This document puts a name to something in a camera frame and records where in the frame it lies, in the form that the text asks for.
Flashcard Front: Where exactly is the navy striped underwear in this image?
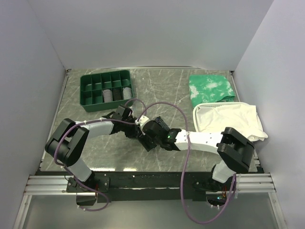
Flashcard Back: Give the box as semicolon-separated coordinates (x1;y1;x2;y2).
154;116;170;131

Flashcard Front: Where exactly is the green white tie-dye cloth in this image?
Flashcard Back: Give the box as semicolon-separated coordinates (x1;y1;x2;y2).
189;75;235;108

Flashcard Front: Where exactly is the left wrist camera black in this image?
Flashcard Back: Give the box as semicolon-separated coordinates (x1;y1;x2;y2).
115;105;132;120

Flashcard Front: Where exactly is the green compartment organizer tray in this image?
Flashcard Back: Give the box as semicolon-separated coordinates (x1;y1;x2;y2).
80;70;134;113

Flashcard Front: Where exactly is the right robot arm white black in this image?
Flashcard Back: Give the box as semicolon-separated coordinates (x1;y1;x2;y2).
135;119;254;190

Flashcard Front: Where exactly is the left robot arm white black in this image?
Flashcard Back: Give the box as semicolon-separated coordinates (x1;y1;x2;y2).
45;112;137;192

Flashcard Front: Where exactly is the white perforated laundry basket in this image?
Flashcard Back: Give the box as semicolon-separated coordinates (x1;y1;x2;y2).
193;102;251;132

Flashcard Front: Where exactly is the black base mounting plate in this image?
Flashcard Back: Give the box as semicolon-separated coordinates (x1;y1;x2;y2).
66;172;236;206

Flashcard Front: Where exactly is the white cloth in basket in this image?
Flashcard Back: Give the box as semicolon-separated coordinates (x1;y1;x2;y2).
193;102;268;142

